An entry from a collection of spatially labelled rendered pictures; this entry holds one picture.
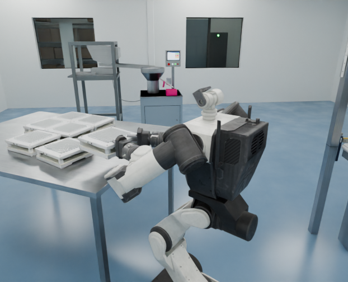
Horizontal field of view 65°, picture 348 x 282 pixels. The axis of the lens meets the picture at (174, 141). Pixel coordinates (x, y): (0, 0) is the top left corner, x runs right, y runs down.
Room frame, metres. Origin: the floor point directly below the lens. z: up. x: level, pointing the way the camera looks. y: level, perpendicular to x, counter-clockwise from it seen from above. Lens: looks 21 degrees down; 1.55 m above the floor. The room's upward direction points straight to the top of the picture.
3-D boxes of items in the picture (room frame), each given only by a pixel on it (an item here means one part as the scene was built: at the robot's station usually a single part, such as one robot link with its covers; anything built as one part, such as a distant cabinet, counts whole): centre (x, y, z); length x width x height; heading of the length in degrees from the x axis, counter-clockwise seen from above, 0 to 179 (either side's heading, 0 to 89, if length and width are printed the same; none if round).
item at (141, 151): (1.11, 0.15, 1.04); 0.13 x 0.07 x 0.09; 161
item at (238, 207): (1.00, -0.21, 0.85); 0.28 x 0.13 x 0.18; 53
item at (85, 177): (1.91, 0.87, 0.84); 1.50 x 1.10 x 0.04; 69
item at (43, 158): (1.55, 0.68, 0.87); 0.24 x 0.24 x 0.02; 56
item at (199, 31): (6.87, -0.94, 1.43); 1.38 x 0.01 x 1.16; 96
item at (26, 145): (1.72, 0.95, 0.92); 0.25 x 0.24 x 0.02; 153
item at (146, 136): (1.40, 0.14, 1.03); 0.12 x 0.10 x 0.13; 85
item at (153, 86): (4.23, 0.26, 0.95); 0.49 x 0.36 x 0.38; 96
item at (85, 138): (1.43, 0.36, 1.03); 0.25 x 0.24 x 0.02; 143
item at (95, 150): (1.43, 0.36, 0.99); 0.24 x 0.24 x 0.02; 53
